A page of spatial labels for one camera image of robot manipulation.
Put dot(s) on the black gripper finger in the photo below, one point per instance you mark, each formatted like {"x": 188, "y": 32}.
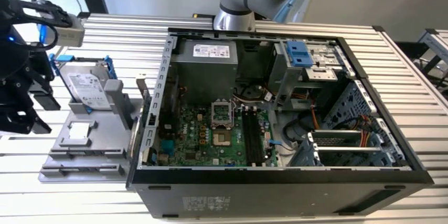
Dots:
{"x": 40, "y": 77}
{"x": 13, "y": 113}

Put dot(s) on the green RAM stick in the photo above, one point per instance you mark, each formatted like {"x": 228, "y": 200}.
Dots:
{"x": 92, "y": 168}

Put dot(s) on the black RAM slot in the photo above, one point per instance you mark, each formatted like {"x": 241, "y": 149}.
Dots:
{"x": 250, "y": 134}
{"x": 256, "y": 134}
{"x": 246, "y": 134}

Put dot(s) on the hard disk in blue carrier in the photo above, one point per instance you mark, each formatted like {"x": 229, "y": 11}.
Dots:
{"x": 86, "y": 87}

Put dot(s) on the silver CPU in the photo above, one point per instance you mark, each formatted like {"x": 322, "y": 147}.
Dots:
{"x": 78, "y": 130}

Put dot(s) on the grey parts rack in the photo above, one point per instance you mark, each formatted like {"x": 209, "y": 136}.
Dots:
{"x": 104, "y": 129}

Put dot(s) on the blue expansion slot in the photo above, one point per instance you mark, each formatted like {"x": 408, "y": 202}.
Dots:
{"x": 168, "y": 147}

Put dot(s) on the grey power supply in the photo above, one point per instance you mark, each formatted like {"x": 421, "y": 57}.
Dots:
{"x": 206, "y": 77}

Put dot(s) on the yellow black plug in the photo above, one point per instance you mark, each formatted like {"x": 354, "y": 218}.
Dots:
{"x": 196, "y": 15}

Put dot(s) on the green motherboard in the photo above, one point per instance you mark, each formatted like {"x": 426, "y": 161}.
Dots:
{"x": 196, "y": 142}

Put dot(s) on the CPU socket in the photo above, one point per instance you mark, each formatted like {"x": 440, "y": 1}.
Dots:
{"x": 221, "y": 137}

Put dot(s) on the black round speaker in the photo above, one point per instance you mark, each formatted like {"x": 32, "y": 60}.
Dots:
{"x": 252, "y": 93}

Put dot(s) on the grey metal drive cage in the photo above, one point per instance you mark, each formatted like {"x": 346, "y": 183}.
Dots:
{"x": 282, "y": 82}

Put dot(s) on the black open PC case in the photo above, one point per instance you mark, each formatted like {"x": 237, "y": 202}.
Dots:
{"x": 244, "y": 195}

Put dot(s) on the blue drive bay latch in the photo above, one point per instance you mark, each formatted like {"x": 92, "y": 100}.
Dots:
{"x": 297, "y": 53}

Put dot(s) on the metal disk bay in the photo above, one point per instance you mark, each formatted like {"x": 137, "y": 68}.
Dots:
{"x": 342, "y": 149}

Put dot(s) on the metal slat table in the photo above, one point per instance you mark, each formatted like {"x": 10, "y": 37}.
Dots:
{"x": 433, "y": 37}

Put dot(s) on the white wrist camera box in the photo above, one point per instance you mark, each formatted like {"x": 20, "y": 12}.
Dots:
{"x": 68, "y": 33}

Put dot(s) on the graphics card with metal bracket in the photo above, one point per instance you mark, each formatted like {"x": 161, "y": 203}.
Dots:
{"x": 145, "y": 95}

